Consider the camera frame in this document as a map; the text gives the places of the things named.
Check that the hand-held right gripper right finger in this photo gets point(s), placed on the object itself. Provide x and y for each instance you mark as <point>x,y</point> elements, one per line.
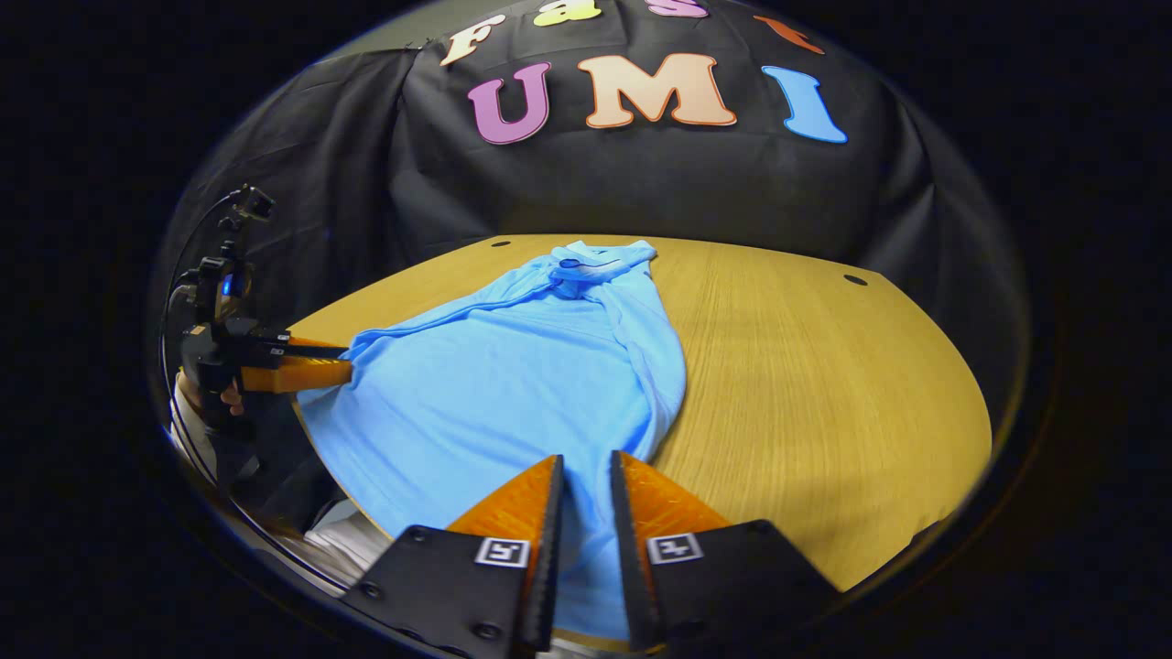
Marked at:
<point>632,558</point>

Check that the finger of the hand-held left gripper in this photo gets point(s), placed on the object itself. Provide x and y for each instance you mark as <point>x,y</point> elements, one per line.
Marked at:
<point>316,351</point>
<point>293,375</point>

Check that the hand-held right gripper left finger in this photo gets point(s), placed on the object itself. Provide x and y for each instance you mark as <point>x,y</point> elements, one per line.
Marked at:
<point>548,558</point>

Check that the light blue T-shirt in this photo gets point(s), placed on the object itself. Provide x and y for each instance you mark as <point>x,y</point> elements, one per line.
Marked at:
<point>513,384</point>

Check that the person's body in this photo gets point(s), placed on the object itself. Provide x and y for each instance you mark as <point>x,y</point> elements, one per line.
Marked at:
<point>348,545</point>

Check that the black backdrop cloth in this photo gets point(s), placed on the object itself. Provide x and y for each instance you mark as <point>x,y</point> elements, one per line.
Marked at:
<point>659,183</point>

